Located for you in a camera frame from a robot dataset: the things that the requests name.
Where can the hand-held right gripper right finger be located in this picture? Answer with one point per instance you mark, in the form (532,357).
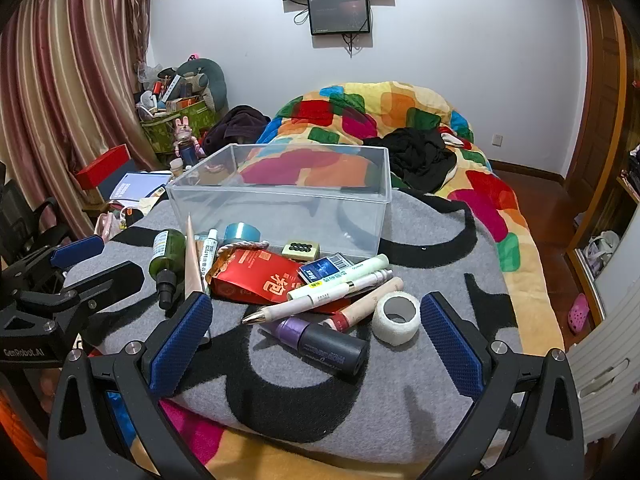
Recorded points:
(450,345)

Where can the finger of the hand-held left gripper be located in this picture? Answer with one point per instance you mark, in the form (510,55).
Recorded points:
(117,280)
(77,252)

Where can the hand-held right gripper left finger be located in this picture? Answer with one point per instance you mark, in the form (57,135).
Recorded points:
(180,342)

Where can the green pump bottle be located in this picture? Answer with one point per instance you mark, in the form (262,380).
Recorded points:
(167,250)

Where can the beige cosmetic tube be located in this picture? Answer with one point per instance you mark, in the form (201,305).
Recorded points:
(192,265)

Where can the beige lipstick tube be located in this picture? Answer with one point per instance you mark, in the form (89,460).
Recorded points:
(370,302)

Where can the white small tube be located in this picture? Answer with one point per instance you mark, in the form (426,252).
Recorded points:
(208,255)

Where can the red tea packet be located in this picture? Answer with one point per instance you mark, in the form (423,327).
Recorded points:
(250,280)

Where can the purple and black bottle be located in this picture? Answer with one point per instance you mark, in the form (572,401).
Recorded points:
(330,350)

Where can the white marker with green cap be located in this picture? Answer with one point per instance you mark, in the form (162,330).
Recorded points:
(350,272)

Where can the blue tape roll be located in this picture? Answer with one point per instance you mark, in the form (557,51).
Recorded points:
(240,232)

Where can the white pen with gold tip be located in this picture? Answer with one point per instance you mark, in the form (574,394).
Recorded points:
(300,304)

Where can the clear plastic box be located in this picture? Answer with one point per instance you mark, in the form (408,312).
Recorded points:
(225,200)

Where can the cream mahjong tile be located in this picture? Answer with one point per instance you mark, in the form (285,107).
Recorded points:
(299,250)

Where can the pink bag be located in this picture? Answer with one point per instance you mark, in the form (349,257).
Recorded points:
(107,225)

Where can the black office chair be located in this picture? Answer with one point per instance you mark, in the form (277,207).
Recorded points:
(30,230)

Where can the blue book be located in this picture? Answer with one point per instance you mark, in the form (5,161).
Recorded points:
(132,185)

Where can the red box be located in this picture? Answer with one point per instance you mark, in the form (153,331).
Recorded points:
(105,165)

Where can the grey and black blanket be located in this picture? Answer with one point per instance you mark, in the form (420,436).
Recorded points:
(425,240)

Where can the pink sandal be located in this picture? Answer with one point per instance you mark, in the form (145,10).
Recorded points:
(579,312)

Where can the green gift box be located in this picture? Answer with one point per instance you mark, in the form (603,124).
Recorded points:
(165,130)

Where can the pink rabbit toy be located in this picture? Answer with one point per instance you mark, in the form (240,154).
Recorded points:
(185,135)

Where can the white wardrobe door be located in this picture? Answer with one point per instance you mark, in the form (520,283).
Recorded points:
(615,350)

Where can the white shoes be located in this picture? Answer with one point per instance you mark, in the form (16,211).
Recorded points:
(602,250)

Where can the black clothing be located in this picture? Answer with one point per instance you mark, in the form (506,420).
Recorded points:
(415,160)

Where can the pink striped curtain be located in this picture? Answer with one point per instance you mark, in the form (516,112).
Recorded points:
(75,60)

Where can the dark purple clothing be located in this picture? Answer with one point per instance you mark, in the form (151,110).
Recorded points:
(240,125)

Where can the grey plush pillow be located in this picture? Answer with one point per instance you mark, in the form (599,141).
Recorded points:
(210,75)

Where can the colourful patchwork quilt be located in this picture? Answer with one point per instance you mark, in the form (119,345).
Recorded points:
(350,105)

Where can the wooden door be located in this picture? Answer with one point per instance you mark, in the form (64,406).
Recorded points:
(600,85)

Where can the small wall monitor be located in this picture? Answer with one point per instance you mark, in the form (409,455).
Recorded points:
(340,15)

